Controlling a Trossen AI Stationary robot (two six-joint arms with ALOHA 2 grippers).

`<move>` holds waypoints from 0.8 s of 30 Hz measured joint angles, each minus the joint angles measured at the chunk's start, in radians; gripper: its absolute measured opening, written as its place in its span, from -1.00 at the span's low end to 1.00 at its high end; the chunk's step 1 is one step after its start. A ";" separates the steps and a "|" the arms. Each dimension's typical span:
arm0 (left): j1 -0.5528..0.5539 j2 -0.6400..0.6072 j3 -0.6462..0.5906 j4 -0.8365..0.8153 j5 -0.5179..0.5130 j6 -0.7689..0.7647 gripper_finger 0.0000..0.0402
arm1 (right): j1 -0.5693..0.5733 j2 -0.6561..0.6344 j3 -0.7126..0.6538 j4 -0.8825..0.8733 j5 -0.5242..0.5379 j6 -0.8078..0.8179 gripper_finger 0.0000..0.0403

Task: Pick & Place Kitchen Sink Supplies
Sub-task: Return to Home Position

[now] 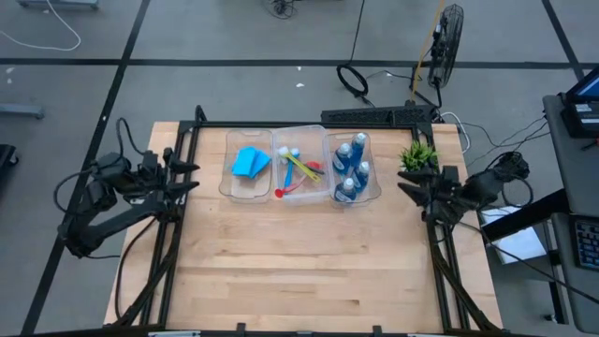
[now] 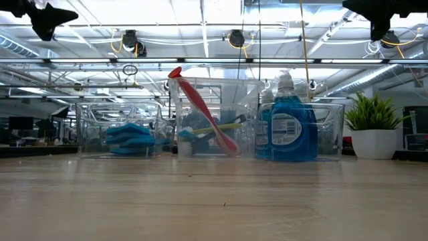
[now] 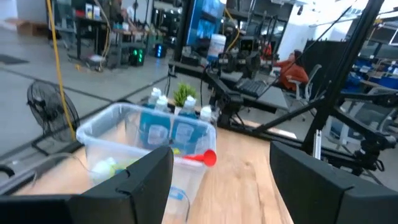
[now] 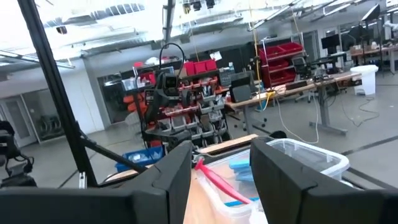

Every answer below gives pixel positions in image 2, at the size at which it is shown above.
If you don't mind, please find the blue dish soap bottle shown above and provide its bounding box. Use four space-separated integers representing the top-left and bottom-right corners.
269 72 319 161
255 89 274 159

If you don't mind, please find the red dish brush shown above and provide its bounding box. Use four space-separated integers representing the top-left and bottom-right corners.
167 66 241 157

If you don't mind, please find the blue dish brush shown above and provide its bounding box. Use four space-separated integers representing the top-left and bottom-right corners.
177 129 205 157

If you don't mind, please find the green dish brush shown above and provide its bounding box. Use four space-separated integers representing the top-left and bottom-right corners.
191 123 243 135

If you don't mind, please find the black monitor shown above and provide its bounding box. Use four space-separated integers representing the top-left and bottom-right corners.
8 115 35 131

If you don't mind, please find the shallow clear plastic bin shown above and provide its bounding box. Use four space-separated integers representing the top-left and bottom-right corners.
75 101 175 159
255 102 346 162

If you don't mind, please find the green plant in white pot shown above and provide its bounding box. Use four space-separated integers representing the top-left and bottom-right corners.
343 91 413 161

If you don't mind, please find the tall clear plastic bin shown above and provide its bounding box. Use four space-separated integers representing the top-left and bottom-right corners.
168 76 265 160

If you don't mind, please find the black ceiling cable reel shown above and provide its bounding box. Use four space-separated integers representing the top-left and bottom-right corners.
228 29 247 48
122 29 148 58
381 29 401 50

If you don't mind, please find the silver air duct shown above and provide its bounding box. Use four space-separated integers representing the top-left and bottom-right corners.
320 39 428 98
0 33 41 58

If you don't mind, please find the yellow cable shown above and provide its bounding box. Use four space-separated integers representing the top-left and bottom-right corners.
299 0 314 103

